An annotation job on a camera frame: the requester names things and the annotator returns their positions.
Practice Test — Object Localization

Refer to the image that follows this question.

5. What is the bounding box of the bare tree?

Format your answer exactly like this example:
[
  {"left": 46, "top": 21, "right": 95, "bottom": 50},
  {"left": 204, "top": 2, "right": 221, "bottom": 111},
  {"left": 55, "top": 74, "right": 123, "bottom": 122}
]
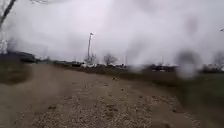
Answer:
[{"left": 103, "top": 53, "right": 118, "bottom": 67}]

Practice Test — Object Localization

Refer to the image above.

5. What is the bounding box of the row of parked vehicles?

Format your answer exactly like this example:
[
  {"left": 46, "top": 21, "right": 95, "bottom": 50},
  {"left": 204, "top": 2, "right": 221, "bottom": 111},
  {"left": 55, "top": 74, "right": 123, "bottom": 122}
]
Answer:
[{"left": 54, "top": 59, "right": 178, "bottom": 73}]

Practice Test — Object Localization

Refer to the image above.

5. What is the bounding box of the tall lamp pole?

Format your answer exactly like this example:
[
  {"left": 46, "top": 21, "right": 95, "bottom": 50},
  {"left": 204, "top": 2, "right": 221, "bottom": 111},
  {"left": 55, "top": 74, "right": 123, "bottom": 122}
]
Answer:
[{"left": 86, "top": 32, "right": 95, "bottom": 65}]

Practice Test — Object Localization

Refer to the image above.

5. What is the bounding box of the brown gravel dirt track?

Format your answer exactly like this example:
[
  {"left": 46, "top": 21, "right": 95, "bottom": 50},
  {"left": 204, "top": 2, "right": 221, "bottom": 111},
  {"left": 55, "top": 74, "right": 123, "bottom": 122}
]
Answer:
[{"left": 0, "top": 63, "right": 224, "bottom": 128}]

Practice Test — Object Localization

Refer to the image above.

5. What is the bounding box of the grass field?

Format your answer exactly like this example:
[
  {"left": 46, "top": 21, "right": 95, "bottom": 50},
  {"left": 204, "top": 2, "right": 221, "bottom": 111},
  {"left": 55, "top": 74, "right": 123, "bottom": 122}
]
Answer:
[{"left": 54, "top": 63, "right": 224, "bottom": 118}]

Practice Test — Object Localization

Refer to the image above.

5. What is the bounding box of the low dark building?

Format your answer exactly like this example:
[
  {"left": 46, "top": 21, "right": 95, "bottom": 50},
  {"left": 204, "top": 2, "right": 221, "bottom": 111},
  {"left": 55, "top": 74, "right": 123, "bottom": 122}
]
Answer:
[{"left": 6, "top": 50, "right": 38, "bottom": 64}]

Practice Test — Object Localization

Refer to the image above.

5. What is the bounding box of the grass verge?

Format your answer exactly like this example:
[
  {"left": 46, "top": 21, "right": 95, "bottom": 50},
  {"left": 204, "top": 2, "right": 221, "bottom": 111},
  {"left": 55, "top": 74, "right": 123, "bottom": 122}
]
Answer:
[{"left": 0, "top": 61, "right": 34, "bottom": 85}]

